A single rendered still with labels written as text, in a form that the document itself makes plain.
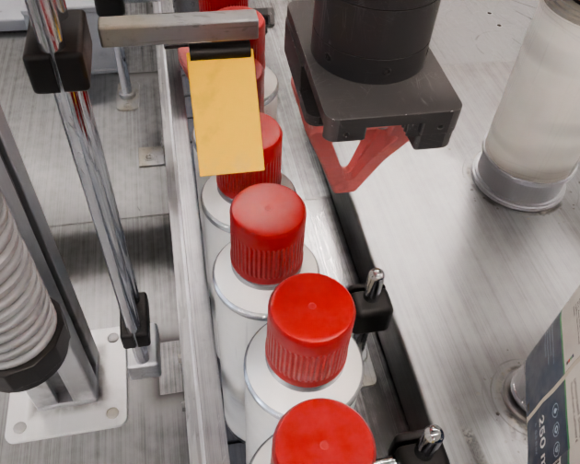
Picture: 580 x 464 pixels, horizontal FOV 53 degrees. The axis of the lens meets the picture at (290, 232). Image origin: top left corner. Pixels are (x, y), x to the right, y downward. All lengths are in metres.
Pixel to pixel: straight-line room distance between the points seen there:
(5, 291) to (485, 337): 0.37
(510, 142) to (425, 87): 0.26
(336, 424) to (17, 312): 0.10
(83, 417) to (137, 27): 0.32
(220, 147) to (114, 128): 0.44
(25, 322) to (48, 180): 0.47
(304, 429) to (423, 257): 0.34
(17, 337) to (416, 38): 0.20
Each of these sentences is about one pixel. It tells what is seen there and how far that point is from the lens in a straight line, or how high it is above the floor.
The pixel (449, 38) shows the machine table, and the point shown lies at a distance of 0.91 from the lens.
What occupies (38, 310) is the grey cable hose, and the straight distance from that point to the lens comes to 0.20.
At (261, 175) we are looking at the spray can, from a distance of 0.28.
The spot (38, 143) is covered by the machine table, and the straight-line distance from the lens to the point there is 0.71.
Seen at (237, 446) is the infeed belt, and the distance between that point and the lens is 0.41.
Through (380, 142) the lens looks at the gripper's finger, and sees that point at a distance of 0.34.
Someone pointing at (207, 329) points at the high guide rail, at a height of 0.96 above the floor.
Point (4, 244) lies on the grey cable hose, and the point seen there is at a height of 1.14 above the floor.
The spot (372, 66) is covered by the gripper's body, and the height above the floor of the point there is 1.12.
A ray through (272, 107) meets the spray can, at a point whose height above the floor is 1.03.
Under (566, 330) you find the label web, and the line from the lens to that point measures 0.37.
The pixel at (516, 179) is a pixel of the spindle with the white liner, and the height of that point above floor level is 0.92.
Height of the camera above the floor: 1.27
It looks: 49 degrees down
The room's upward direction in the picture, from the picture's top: 4 degrees clockwise
